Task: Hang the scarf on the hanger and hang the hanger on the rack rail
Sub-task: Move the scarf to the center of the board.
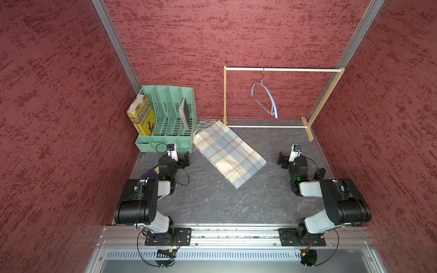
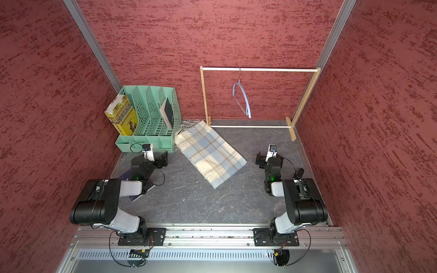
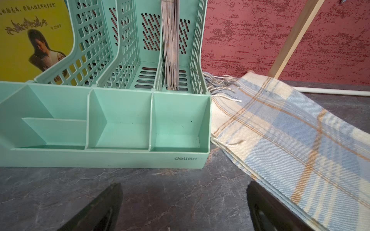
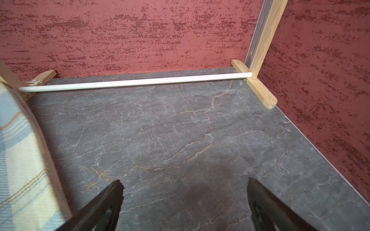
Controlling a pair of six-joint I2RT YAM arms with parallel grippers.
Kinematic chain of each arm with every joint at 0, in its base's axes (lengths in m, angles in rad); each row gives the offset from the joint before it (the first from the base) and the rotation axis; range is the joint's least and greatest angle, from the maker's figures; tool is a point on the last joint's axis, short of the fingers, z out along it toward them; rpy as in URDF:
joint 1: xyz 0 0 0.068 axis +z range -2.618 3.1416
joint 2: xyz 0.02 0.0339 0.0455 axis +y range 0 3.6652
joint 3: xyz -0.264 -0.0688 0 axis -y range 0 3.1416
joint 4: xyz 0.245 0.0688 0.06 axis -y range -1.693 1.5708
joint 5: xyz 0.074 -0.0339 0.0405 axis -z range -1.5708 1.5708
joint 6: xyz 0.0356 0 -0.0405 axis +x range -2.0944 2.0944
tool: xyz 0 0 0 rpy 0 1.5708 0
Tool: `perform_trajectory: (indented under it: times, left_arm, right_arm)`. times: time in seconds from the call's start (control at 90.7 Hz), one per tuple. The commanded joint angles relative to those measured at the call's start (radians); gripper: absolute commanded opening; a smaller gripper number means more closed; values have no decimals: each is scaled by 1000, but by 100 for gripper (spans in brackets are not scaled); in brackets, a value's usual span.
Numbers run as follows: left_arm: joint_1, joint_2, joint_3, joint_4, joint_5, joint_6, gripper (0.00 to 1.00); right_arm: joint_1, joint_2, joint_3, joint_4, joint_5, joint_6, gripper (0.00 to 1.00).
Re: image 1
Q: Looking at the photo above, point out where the plaid beige blue scarf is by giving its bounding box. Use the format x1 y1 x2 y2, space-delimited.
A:
193 121 266 188

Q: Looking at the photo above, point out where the light blue clothes hanger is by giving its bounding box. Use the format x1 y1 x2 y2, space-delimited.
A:
250 68 278 119

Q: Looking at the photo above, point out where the wooden clothes rack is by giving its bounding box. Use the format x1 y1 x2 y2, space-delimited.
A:
223 66 346 142

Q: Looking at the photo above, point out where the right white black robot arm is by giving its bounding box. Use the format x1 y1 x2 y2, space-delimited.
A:
277 152 372 246

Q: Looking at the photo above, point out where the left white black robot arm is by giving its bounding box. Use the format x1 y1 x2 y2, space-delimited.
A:
114 152 190 245

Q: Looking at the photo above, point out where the dark blue notebook yellow label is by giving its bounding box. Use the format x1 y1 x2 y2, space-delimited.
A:
140 165 159 180

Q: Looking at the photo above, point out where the black handheld device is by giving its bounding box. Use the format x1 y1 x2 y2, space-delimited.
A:
314 168 326 180

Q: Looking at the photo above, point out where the dark thin book in organizer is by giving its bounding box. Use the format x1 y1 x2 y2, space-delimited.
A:
178 98 190 130

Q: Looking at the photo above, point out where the green plastic file organizer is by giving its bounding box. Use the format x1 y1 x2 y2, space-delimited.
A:
135 85 198 153

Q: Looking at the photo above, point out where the yellow book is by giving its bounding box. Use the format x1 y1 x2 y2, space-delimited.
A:
126 94 156 135

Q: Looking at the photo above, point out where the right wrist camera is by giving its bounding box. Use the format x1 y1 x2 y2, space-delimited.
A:
289 144 302 162

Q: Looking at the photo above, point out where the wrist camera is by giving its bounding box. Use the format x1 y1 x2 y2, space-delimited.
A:
167 143 178 162
289 144 302 162

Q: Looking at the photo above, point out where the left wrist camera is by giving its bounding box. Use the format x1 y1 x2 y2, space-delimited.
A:
167 143 178 162

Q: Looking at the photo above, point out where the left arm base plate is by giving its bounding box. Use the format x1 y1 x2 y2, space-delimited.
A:
142 227 192 247

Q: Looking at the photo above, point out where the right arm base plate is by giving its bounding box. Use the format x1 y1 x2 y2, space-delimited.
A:
278 228 326 247

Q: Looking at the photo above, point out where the aluminium rail frame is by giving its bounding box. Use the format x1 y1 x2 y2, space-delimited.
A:
86 224 386 273

